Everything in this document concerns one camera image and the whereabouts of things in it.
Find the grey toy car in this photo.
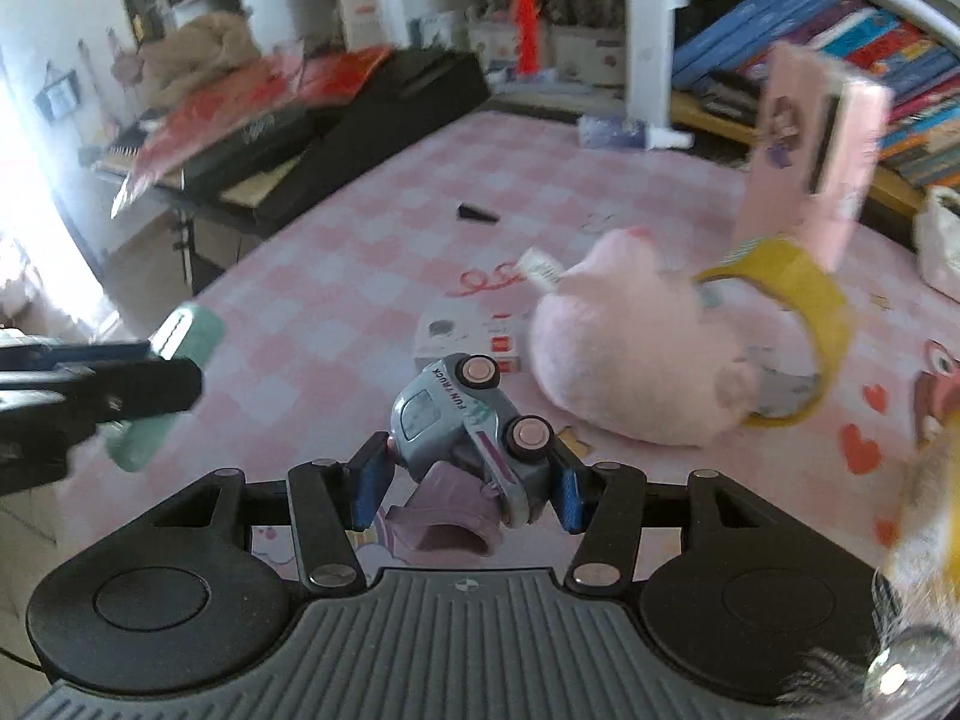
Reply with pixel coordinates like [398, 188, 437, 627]
[386, 353, 555, 556]

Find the pink plush toy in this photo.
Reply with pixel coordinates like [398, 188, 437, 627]
[527, 227, 760, 447]

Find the mint green small device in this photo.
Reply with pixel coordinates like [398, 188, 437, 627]
[104, 302, 226, 473]

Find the small white red box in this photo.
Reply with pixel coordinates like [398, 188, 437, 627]
[413, 305, 527, 372]

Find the yellow tape roll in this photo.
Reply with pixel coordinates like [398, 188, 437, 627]
[693, 238, 854, 427]

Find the pink checkered tablecloth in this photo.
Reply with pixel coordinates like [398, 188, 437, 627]
[59, 112, 958, 564]

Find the red gift bag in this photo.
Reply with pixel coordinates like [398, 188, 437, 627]
[110, 44, 395, 216]

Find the small black wedge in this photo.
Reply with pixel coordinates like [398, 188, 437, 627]
[457, 203, 500, 226]

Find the yellow cardboard box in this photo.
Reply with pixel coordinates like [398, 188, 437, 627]
[884, 413, 958, 631]

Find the beige plush cloth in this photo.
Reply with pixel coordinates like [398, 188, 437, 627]
[139, 11, 260, 110]

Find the black long box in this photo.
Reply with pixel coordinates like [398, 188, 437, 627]
[182, 104, 324, 197]

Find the blue spray bottle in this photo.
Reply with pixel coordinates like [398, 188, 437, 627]
[578, 115, 695, 151]

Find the black keyboard piano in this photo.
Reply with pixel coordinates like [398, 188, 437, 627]
[94, 49, 490, 238]

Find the pink cylindrical humidifier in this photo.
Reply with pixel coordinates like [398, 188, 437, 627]
[734, 41, 892, 271]

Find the white quilted mini bag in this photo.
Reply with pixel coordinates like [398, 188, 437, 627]
[913, 185, 960, 302]

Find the white pen holder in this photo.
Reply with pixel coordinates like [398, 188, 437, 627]
[467, 21, 626, 88]

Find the red tassel ornament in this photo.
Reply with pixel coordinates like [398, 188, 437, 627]
[514, 0, 540, 76]

